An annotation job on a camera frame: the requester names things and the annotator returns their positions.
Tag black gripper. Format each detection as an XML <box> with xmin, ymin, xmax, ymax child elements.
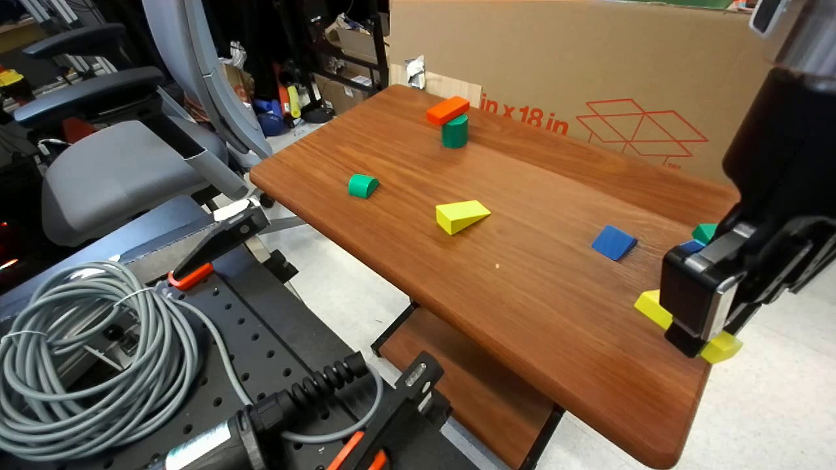
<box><xmin>720</xmin><ymin>68</ymin><xmax>836</xmax><ymax>332</ymax></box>

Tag blue base block of tower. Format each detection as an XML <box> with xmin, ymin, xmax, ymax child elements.
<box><xmin>676</xmin><ymin>239</ymin><xmax>704</xmax><ymax>255</ymax></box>

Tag green block under yellow bar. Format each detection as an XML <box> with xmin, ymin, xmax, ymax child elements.
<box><xmin>691</xmin><ymin>221</ymin><xmax>719</xmax><ymax>244</ymax></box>

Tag orange bar block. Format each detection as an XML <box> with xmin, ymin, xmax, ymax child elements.
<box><xmin>425</xmin><ymin>96</ymin><xmax>471</xmax><ymax>126</ymax></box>

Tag flat blue square block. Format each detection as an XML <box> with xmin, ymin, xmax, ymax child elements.
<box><xmin>589</xmin><ymin>224</ymin><xmax>636</xmax><ymax>260</ymax></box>

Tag large cardboard box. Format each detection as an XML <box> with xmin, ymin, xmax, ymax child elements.
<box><xmin>388</xmin><ymin>0</ymin><xmax>768</xmax><ymax>179</ymax></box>

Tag lower wooden shelf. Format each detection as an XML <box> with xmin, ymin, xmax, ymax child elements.
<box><xmin>374</xmin><ymin>304</ymin><xmax>561</xmax><ymax>470</ymax></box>

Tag yellow wedge block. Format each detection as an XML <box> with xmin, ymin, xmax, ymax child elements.
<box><xmin>437</xmin><ymin>199</ymin><xmax>488</xmax><ymax>235</ymax></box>

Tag black orange clamp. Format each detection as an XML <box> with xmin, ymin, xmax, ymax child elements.
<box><xmin>326</xmin><ymin>353</ymin><xmax>451</xmax><ymax>470</ymax></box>
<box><xmin>166</xmin><ymin>207</ymin><xmax>269</xmax><ymax>291</ymax></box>

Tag green cylinder block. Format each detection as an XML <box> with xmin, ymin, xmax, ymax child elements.
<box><xmin>442</xmin><ymin>115</ymin><xmax>471</xmax><ymax>149</ymax></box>

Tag small green half-round block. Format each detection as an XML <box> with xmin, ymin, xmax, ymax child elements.
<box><xmin>346</xmin><ymin>171</ymin><xmax>378</xmax><ymax>199</ymax></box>

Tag grey office chair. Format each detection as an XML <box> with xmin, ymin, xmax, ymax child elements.
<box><xmin>12</xmin><ymin>0</ymin><xmax>272</xmax><ymax>248</ymax></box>

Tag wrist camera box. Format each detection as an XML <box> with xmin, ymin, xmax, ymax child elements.
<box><xmin>661</xmin><ymin>221</ymin><xmax>755</xmax><ymax>341</ymax></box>

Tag black power plug cable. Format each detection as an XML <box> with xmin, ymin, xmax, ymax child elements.
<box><xmin>153</xmin><ymin>350</ymin><xmax>375</xmax><ymax>470</ymax></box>

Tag coiled grey cable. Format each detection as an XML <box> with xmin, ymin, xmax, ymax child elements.
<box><xmin>0</xmin><ymin>259</ymin><xmax>387</xmax><ymax>464</ymax></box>

